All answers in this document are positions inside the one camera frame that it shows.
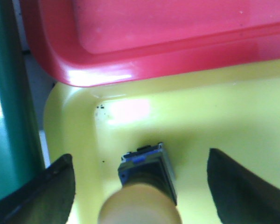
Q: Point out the yellow plastic tray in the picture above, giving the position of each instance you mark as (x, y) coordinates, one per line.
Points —
(235, 109)

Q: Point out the green conveyor belt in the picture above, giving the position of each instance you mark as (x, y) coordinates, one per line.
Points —
(21, 156)

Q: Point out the red plastic tray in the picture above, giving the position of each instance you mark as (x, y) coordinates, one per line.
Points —
(86, 43)

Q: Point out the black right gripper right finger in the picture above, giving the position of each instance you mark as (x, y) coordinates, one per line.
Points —
(239, 195)

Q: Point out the yellow mushroom push button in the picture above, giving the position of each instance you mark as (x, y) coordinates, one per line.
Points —
(147, 195)

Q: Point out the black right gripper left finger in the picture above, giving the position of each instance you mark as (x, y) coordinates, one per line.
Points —
(47, 199)

